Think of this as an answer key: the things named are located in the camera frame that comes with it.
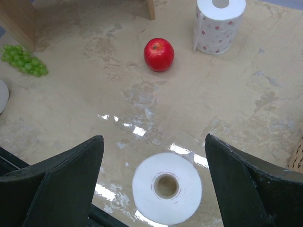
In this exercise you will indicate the wicker basket with liner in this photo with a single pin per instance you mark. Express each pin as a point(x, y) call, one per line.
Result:
point(296, 160)

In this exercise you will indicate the paper towel roll near edge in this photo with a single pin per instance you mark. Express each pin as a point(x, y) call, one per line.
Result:
point(4, 95)

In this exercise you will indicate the floral paper towel roll back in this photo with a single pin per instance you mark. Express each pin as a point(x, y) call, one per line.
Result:
point(216, 24)

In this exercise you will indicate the wooden three-tier shelf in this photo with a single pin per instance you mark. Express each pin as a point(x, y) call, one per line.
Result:
point(37, 24)

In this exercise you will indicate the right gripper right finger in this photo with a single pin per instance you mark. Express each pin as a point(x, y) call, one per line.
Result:
point(252, 192)

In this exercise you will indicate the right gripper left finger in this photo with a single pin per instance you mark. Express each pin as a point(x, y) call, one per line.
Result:
point(56, 192)

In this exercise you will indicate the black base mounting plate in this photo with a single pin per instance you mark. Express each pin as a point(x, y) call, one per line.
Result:
point(96, 217)

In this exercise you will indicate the red apple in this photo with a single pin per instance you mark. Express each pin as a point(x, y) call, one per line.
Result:
point(158, 54)

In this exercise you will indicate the white paper towel roll front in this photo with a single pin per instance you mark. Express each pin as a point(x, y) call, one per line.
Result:
point(167, 188)

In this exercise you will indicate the green grapes bunch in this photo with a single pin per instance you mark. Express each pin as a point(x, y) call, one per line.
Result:
point(23, 60)

